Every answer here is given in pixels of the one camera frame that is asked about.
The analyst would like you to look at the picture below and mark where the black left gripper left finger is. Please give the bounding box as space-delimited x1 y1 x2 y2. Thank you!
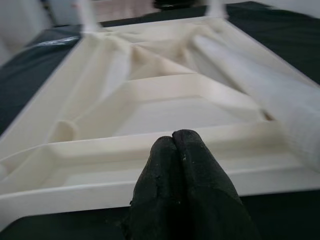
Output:
121 136 188 240

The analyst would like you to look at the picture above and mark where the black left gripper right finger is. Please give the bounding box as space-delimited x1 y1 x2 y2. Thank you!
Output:
172 129 261 240

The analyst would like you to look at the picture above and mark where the white plastic table leg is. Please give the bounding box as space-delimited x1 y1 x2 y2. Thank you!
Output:
205 0 228 20
76 0 98 35
192 33 320 173

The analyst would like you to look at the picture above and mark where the white plastic table top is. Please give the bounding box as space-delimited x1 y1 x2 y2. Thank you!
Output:
0 16 320 226

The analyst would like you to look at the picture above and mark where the clear plastic bag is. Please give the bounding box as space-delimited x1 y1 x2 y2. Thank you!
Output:
37 36 81 47

